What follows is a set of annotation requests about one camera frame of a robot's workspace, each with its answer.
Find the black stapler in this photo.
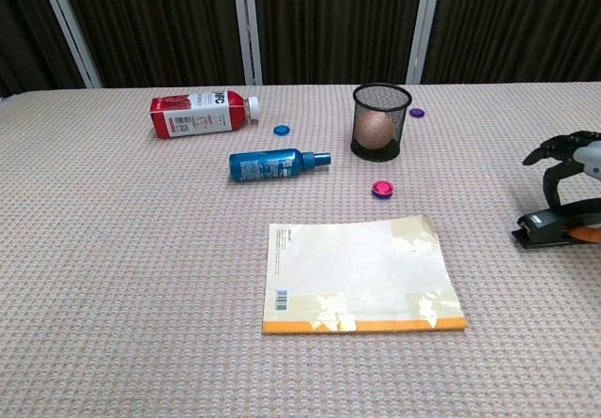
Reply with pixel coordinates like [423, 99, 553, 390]
[511, 196, 601, 250]

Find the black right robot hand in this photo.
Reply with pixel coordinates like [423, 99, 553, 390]
[522, 130, 601, 210]

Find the blue spray bottle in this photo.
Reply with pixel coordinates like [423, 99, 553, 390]
[228, 147, 332, 184]

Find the grey partition post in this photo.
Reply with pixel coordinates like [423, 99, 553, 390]
[36, 0, 104, 89]
[230, 0, 264, 86]
[405, 0, 444, 85]

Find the tan ball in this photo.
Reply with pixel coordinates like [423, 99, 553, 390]
[352, 110, 395, 151]

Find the black mesh pen holder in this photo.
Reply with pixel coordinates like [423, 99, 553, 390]
[349, 82, 413, 162]

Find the worn cream orange-edged book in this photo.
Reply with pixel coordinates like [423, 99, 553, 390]
[261, 214, 470, 335]

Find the red juice bottle white cap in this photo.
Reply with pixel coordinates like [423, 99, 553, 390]
[149, 89, 261, 140]

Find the orange round disc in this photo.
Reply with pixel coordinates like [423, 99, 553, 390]
[568, 226, 601, 244]

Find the woven beige tablecloth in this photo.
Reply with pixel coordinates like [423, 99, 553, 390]
[0, 81, 601, 418]

